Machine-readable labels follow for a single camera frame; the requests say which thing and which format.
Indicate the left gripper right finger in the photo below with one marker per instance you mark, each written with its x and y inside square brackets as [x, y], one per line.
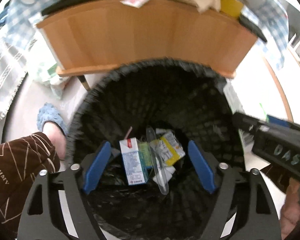
[240, 205]

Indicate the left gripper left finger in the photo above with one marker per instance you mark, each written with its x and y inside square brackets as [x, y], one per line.
[42, 216]

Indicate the yellow white snack wrapper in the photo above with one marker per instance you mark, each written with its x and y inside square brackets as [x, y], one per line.
[169, 148]

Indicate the blue white milk carton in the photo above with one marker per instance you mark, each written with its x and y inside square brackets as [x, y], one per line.
[133, 162]

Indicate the clear plastic tube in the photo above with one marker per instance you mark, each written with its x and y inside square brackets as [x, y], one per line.
[155, 157]

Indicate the white green medicine box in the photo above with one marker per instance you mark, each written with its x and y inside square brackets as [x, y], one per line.
[236, 106]

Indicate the white plastic pill bottle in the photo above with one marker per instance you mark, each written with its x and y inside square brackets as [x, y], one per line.
[165, 175]

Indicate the green white carton box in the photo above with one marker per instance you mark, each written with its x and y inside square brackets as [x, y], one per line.
[144, 154]

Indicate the black trash bin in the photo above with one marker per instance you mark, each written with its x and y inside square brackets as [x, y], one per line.
[174, 176]

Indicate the person's right hand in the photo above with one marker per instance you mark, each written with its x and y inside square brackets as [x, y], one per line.
[290, 211]

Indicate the grey covered sofa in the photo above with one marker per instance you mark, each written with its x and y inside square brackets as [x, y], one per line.
[12, 73]

